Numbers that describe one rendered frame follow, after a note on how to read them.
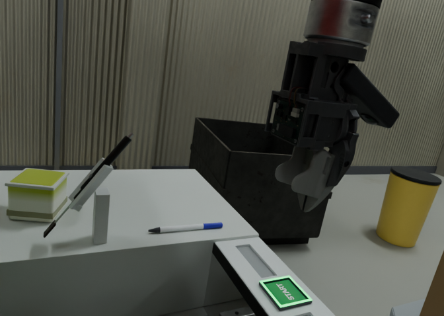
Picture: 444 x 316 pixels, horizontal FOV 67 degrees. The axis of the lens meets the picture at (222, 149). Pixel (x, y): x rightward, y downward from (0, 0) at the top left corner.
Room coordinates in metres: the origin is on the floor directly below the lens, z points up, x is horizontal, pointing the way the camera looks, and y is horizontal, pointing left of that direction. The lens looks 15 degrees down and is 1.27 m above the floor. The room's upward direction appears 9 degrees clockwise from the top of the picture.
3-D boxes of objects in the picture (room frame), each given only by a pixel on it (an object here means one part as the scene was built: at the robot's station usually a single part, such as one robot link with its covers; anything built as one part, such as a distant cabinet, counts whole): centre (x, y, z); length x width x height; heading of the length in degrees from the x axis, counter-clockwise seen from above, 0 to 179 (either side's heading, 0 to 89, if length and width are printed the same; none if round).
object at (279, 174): (0.42, -0.10, 1.14); 0.06 x 0.03 x 0.09; 117
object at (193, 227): (0.55, 0.04, 0.97); 0.14 x 0.01 x 0.01; 116
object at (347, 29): (0.41, -0.11, 1.33); 0.08 x 0.08 x 0.05
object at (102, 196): (0.47, 0.19, 1.03); 0.06 x 0.04 x 0.13; 117
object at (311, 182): (0.40, -0.11, 1.14); 0.06 x 0.03 x 0.09; 117
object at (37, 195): (0.53, 0.30, 1.00); 0.07 x 0.07 x 0.07; 8
